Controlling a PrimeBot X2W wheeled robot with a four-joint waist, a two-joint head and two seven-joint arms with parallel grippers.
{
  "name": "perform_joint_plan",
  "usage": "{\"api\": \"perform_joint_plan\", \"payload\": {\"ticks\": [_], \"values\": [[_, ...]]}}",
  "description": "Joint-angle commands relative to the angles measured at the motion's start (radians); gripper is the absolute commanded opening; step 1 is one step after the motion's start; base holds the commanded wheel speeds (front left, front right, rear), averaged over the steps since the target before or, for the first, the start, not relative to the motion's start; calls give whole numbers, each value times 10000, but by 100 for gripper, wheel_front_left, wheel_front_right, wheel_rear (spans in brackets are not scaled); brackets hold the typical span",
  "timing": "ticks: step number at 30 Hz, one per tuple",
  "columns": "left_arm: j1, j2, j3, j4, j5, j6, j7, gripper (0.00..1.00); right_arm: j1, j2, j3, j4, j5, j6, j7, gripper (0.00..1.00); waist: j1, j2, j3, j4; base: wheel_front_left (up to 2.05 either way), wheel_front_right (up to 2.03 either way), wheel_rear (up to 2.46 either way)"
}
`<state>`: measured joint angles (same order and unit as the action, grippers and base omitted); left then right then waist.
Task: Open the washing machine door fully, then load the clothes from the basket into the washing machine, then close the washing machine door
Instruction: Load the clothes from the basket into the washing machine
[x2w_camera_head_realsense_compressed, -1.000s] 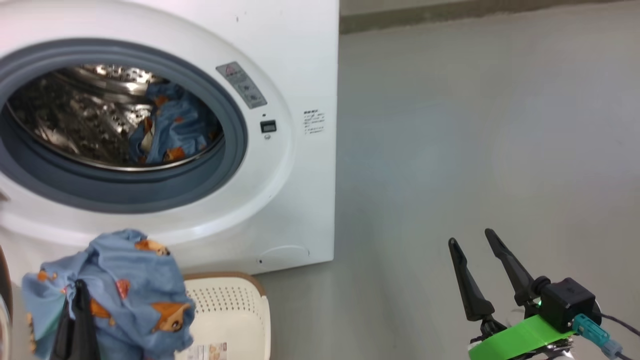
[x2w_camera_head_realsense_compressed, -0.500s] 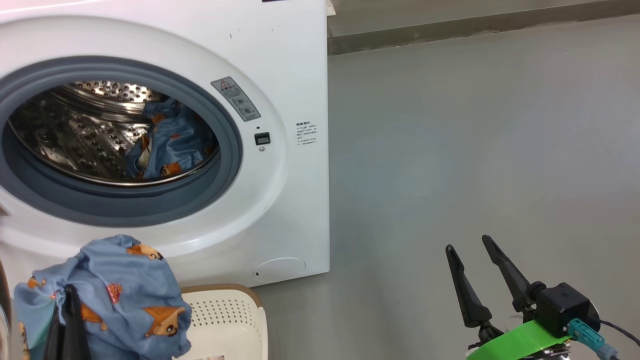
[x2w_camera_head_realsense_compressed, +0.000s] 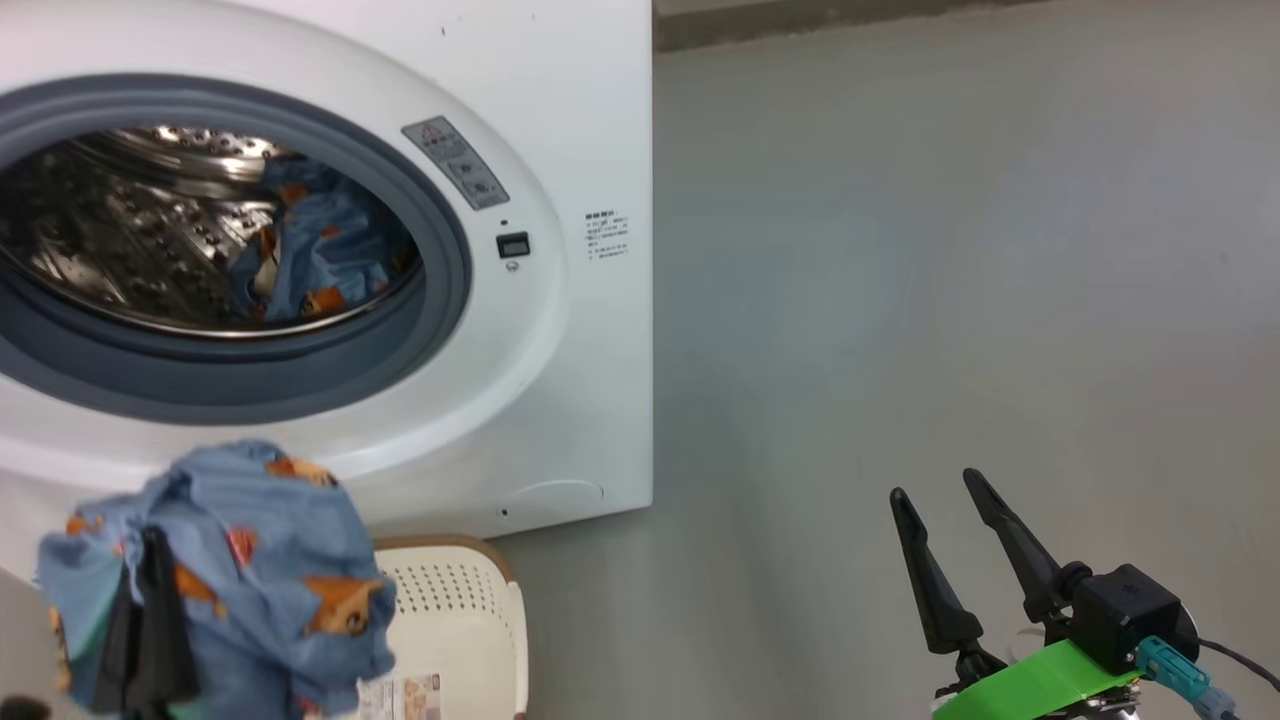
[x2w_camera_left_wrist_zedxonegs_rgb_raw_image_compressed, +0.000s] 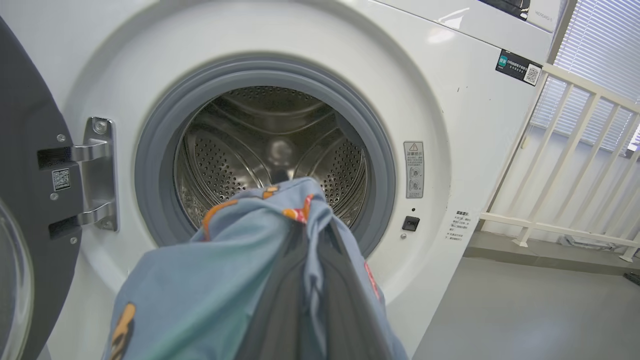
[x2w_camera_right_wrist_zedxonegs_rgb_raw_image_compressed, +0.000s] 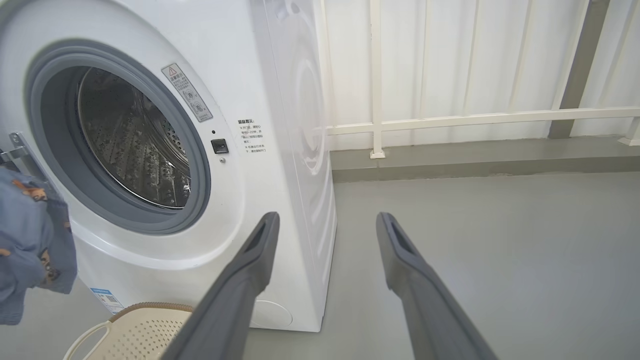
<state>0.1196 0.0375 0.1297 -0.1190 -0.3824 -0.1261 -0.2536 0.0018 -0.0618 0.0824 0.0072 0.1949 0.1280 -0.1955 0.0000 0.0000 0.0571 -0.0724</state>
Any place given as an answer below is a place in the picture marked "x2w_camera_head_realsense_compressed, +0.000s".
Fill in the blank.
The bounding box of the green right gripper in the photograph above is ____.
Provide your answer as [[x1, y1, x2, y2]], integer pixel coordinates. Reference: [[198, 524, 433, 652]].
[[889, 468, 1143, 720]]

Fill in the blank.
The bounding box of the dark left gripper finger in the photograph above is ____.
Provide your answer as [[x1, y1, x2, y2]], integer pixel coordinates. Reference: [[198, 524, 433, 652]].
[[95, 570, 143, 714], [128, 527, 200, 710]]

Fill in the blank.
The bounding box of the blue cartoon print garment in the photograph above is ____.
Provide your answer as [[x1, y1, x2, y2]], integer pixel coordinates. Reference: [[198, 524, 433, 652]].
[[227, 158, 418, 324], [34, 439, 399, 720]]

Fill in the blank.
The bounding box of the basket product label sticker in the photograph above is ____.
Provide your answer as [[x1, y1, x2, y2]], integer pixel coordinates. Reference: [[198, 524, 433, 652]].
[[357, 672, 444, 720]]

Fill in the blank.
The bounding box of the cream perforated laundry basket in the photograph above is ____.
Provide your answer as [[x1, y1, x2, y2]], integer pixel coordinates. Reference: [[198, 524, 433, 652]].
[[355, 534, 530, 720]]

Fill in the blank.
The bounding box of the steel washing drum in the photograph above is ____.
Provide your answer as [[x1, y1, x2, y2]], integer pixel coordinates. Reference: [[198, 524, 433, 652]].
[[0, 124, 423, 338]]

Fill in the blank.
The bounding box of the white washing machine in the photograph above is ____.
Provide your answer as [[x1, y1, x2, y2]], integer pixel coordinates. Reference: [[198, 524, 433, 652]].
[[0, 0, 655, 586]]

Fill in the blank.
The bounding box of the round drain filter cover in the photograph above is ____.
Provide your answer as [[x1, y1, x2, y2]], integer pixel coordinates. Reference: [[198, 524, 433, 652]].
[[498, 478, 607, 522]]

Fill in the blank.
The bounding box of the grey warning sticker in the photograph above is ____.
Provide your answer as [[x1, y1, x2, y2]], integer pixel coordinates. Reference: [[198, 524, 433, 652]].
[[401, 116, 511, 211]]

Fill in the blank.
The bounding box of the right teal connector black cable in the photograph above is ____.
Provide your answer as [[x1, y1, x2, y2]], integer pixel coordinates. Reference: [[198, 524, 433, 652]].
[[1135, 634, 1280, 720]]

